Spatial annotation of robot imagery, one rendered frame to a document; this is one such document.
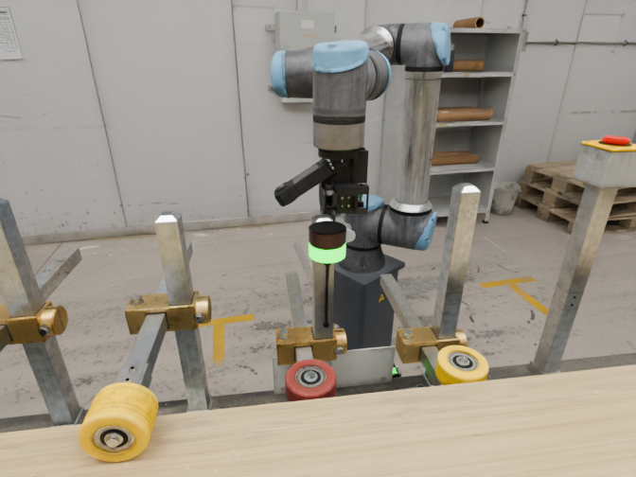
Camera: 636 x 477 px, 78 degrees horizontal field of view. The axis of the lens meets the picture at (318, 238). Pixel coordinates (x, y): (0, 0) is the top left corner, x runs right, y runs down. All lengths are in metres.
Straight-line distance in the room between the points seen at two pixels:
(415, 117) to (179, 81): 2.29
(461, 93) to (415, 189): 2.56
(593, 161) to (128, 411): 0.81
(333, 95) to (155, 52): 2.72
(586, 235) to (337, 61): 0.56
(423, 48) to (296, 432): 1.07
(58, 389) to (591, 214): 1.02
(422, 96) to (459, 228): 0.67
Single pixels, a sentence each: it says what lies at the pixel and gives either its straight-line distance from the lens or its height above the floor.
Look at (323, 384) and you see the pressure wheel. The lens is 0.63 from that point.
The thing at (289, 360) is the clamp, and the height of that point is 0.83.
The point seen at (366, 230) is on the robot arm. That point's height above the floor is 0.78.
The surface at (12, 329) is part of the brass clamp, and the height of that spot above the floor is 0.95.
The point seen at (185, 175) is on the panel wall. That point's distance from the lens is 3.42.
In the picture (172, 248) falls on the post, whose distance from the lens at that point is 0.67.
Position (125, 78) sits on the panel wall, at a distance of 3.36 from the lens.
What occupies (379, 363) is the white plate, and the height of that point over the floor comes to 0.76.
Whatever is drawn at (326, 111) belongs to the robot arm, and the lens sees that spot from 0.67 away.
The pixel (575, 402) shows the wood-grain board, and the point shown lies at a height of 0.90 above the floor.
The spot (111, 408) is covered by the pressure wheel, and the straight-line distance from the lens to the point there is 0.56.
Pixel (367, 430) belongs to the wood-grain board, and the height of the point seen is 0.90.
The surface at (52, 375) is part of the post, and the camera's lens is 0.88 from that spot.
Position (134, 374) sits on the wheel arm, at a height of 0.96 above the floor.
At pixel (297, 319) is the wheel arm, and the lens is 0.84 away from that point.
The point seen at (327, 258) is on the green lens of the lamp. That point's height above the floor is 1.07.
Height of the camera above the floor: 1.36
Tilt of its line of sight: 25 degrees down
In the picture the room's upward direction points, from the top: straight up
